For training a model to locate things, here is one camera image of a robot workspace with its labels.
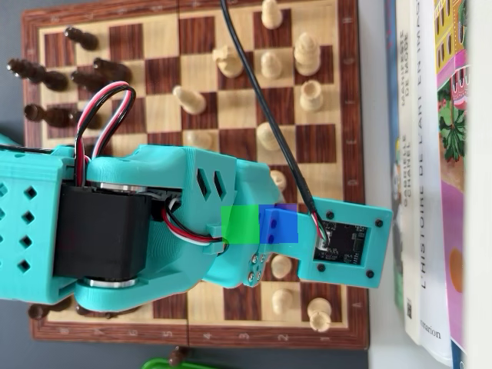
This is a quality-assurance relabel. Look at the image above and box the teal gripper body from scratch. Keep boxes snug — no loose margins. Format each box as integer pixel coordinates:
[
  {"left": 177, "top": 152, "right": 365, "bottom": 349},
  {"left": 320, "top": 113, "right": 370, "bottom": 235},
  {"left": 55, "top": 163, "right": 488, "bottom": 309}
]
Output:
[{"left": 202, "top": 158, "right": 286, "bottom": 288}]

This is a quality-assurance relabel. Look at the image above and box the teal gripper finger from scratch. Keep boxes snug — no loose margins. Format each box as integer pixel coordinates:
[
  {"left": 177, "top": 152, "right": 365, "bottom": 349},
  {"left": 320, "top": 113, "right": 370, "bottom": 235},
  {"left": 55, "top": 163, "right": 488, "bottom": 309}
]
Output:
[{"left": 245, "top": 251, "right": 267, "bottom": 288}]

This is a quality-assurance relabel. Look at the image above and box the light wooden pawn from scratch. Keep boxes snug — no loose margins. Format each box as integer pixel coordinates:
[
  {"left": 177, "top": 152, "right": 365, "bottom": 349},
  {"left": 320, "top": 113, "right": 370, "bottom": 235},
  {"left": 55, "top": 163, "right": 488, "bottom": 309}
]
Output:
[
  {"left": 185, "top": 130, "right": 214, "bottom": 149},
  {"left": 261, "top": 0, "right": 281, "bottom": 31},
  {"left": 271, "top": 288, "right": 294, "bottom": 314},
  {"left": 271, "top": 254, "right": 293, "bottom": 280},
  {"left": 260, "top": 51, "right": 283, "bottom": 81}
]

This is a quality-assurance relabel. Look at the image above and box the light wooden knight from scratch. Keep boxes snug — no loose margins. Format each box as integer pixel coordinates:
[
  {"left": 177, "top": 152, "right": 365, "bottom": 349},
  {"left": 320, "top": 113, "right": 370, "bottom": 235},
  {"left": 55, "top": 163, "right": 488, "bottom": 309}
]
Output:
[
  {"left": 211, "top": 45, "right": 245, "bottom": 79},
  {"left": 268, "top": 170, "right": 288, "bottom": 193}
]

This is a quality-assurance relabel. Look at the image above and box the light wooden rook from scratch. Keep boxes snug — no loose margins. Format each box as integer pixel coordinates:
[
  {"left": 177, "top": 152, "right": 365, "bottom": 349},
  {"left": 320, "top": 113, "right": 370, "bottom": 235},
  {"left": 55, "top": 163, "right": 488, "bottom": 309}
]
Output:
[
  {"left": 299, "top": 79, "right": 323, "bottom": 113},
  {"left": 307, "top": 298, "right": 332, "bottom": 333}
]

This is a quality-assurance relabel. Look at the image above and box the light wooden bishop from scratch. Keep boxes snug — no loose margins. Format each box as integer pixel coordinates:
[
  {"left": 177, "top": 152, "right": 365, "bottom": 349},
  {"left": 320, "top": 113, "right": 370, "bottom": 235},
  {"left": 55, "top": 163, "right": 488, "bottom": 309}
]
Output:
[{"left": 171, "top": 85, "right": 207, "bottom": 115}]

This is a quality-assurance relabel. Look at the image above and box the green plastic tray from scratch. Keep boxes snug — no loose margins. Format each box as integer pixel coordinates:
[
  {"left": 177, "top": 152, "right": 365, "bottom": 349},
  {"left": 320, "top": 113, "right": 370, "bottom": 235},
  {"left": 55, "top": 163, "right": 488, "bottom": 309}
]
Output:
[{"left": 141, "top": 357, "right": 216, "bottom": 369}]

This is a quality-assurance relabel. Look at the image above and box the light wooden king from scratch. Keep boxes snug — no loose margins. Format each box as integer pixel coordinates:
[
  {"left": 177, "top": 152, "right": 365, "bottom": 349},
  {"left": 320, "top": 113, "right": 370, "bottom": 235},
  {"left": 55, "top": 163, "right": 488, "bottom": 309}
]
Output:
[{"left": 294, "top": 32, "right": 322, "bottom": 77}]

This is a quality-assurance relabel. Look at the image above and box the stack of books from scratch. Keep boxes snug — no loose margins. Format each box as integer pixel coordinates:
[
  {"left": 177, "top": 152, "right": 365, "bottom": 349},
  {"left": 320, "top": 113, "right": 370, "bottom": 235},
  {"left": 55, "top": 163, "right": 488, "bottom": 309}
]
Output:
[{"left": 394, "top": 0, "right": 423, "bottom": 345}]

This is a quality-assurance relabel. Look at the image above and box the wooden chessboard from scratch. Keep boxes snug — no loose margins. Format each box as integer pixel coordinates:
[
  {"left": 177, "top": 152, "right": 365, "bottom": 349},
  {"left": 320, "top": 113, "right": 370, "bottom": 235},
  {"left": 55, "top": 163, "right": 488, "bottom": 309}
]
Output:
[{"left": 19, "top": 0, "right": 371, "bottom": 351}]

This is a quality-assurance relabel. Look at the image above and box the blue book with panda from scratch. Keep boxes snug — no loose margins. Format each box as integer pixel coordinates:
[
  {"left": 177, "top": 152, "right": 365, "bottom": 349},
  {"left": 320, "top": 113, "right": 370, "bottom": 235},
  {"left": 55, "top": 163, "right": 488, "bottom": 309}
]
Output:
[{"left": 383, "top": 0, "right": 405, "bottom": 308}]

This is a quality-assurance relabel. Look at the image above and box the white art history book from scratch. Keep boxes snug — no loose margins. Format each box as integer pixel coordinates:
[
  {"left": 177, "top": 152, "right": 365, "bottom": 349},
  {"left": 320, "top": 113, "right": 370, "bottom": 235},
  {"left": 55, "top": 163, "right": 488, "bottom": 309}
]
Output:
[{"left": 409, "top": 0, "right": 454, "bottom": 366}]

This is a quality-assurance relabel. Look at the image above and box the pink colourful illustrated book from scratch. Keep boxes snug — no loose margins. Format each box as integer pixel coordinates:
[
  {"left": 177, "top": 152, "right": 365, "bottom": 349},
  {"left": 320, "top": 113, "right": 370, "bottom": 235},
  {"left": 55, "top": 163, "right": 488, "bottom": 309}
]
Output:
[{"left": 433, "top": 0, "right": 469, "bottom": 369}]

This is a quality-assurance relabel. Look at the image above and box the dark wooden rook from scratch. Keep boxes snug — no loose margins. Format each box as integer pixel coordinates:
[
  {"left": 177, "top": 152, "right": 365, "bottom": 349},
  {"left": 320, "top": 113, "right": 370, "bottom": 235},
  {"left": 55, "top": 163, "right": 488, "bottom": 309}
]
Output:
[
  {"left": 28, "top": 296, "right": 74, "bottom": 321},
  {"left": 23, "top": 103, "right": 76, "bottom": 128}
]

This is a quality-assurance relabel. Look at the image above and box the dark wooden king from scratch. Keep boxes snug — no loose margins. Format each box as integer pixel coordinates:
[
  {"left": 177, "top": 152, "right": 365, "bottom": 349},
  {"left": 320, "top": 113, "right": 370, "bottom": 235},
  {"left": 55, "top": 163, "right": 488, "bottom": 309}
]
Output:
[{"left": 6, "top": 58, "right": 69, "bottom": 92}]

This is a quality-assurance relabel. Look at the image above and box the black camera cable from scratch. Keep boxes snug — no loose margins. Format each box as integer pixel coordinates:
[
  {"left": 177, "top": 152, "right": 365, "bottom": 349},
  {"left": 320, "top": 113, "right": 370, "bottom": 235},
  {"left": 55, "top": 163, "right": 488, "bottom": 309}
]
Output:
[{"left": 219, "top": 0, "right": 327, "bottom": 241}]

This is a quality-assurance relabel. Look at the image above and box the red white black servo cable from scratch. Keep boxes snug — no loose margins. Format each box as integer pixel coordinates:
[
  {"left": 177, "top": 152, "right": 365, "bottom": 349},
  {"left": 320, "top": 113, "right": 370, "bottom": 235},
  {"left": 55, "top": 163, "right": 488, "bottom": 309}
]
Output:
[
  {"left": 75, "top": 81, "right": 138, "bottom": 188},
  {"left": 161, "top": 198, "right": 231, "bottom": 247}
]

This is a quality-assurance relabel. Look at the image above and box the teal camera mount with board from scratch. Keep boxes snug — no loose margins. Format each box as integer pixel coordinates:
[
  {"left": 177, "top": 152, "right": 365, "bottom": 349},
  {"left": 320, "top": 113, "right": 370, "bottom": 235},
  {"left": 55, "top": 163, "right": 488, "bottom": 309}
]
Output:
[{"left": 259, "top": 196, "right": 394, "bottom": 290}]

